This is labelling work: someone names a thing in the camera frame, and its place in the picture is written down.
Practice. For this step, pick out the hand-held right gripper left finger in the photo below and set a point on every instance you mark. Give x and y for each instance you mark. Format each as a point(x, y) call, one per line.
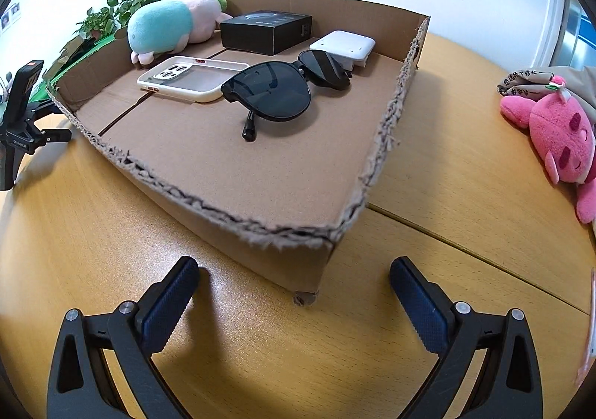
point(170, 302)

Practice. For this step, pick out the white phone case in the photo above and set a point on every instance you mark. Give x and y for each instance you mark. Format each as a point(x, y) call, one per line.
point(200, 83)

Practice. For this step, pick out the green cloth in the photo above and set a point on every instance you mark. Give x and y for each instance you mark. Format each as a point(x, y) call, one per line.
point(84, 58)

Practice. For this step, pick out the small brown carton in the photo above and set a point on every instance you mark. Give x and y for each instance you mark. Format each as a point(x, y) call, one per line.
point(70, 51)

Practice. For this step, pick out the black product box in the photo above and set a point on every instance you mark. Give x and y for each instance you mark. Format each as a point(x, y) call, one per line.
point(260, 34)

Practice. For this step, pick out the beige printed cloth bag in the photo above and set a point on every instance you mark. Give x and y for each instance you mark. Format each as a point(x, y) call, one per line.
point(526, 81)

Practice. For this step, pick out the wooden desktop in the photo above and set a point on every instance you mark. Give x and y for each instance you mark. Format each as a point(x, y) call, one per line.
point(465, 167)

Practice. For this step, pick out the black sunglasses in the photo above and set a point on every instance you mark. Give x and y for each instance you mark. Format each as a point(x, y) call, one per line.
point(270, 88)

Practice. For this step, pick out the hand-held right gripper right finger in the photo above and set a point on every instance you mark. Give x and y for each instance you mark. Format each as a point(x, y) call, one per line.
point(419, 302)

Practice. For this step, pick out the white folding phone stand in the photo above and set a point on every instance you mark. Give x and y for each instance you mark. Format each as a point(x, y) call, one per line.
point(344, 44)

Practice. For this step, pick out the small green potted plant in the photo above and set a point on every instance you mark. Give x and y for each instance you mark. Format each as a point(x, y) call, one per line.
point(95, 23)

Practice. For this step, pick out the teal and pink plush toy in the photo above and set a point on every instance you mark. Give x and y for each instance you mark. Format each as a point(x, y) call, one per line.
point(158, 25)

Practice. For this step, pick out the brown cardboard box tray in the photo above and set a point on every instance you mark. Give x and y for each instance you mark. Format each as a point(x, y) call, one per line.
point(209, 158)

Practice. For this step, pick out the grey door frame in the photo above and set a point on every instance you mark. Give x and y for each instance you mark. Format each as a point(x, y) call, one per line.
point(575, 23)

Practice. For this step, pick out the small wall photos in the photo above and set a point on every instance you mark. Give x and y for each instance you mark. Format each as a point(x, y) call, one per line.
point(10, 17)

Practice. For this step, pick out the black tripod clamp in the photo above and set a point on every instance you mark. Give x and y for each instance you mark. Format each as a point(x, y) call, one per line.
point(21, 88)

